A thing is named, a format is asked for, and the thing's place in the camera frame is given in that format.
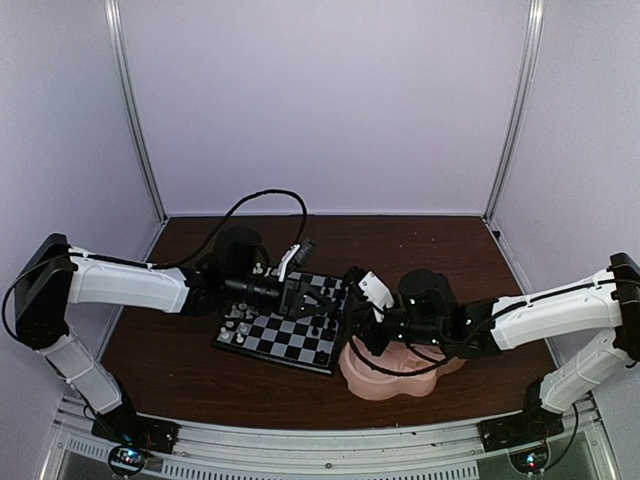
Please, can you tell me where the right aluminium frame post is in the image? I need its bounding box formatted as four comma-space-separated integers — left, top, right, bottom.
483, 0, 545, 223

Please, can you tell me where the black and white chessboard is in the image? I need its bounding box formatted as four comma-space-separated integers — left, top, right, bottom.
210, 272, 348, 376

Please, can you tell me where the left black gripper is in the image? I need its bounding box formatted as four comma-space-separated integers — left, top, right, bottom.
225, 272, 335, 320

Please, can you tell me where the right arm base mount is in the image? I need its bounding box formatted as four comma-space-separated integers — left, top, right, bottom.
478, 413, 565, 452

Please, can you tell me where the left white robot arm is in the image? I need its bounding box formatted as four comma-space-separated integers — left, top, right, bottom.
6, 227, 347, 444

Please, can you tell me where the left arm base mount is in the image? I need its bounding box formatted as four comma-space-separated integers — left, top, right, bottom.
91, 417, 179, 454

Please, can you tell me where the front aluminium rail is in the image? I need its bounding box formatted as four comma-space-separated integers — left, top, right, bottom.
36, 395, 621, 479

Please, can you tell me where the left black cable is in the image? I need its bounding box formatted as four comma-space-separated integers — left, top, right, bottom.
149, 188, 309, 271

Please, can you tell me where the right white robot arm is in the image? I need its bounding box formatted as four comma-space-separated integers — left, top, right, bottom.
339, 253, 639, 442

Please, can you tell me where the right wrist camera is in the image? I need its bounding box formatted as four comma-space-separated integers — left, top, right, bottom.
344, 267, 395, 324

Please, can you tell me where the black rook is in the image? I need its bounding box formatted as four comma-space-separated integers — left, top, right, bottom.
316, 351, 328, 364

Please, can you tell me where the white bishop piece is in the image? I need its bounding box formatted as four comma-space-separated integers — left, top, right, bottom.
226, 305, 241, 318

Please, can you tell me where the left aluminium frame post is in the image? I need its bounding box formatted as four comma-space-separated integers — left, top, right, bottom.
104, 0, 169, 225

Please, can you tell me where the pink double pet bowl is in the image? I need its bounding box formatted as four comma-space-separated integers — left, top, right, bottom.
338, 339, 466, 401

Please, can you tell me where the aluminium frame post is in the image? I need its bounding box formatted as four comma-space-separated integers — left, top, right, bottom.
483, 0, 545, 223
104, 0, 169, 225

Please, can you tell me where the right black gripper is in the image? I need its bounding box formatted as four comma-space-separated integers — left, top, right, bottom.
338, 304, 446, 359

